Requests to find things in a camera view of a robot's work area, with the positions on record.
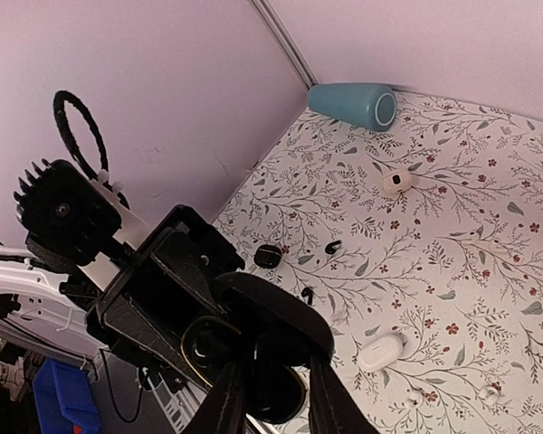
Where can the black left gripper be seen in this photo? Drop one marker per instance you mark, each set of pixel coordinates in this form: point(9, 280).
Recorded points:
point(145, 312)

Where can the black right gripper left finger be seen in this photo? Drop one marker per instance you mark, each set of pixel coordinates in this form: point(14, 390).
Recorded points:
point(223, 409)

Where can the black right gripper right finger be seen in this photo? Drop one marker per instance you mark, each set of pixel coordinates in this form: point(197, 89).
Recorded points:
point(332, 409)

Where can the white stem earbud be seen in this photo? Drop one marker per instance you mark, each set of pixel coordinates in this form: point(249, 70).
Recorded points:
point(495, 246)
point(470, 238)

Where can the cream earbud charging case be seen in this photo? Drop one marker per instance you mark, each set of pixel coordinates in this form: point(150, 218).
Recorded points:
point(397, 181)

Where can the black earbud case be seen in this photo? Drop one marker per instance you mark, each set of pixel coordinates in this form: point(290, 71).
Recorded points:
point(267, 256)
point(268, 330)

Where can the white oval charging case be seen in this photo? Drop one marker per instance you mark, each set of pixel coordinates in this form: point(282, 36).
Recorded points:
point(380, 353)

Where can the white round earbud lower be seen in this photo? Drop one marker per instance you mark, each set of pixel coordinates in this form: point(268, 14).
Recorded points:
point(414, 399)

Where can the blue plastic bin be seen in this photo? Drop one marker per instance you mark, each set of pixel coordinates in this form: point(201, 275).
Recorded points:
point(63, 400)

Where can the black earbud left lower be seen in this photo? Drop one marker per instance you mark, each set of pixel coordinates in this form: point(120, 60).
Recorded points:
point(308, 294)

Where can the black earbud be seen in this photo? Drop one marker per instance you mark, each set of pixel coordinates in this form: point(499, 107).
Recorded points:
point(332, 247)
point(308, 294)

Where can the black earbud left upper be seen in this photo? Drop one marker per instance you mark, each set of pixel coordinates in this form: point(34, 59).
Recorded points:
point(332, 247)

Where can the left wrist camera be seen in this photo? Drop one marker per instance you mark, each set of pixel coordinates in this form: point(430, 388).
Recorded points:
point(67, 215)

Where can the aluminium corner post left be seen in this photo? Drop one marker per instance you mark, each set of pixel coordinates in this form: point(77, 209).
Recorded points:
point(282, 37)

